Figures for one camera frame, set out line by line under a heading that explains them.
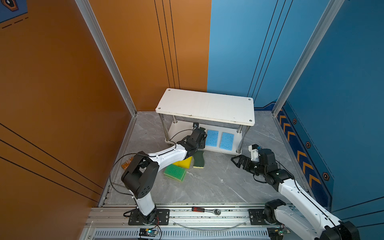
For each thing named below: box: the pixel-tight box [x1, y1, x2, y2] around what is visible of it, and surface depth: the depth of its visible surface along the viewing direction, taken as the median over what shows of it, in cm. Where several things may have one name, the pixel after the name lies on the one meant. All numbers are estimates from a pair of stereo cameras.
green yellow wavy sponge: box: [193, 150, 205, 169], surface depth 94 cm
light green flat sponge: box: [163, 164, 187, 183], surface depth 87 cm
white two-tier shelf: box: [155, 88, 256, 154], surface depth 82 cm
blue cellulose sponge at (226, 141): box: [219, 132, 235, 151], surface depth 96 cm
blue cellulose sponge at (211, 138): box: [205, 129, 219, 147], surface depth 98 cm
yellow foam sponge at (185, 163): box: [173, 156, 193, 169], surface depth 91 cm
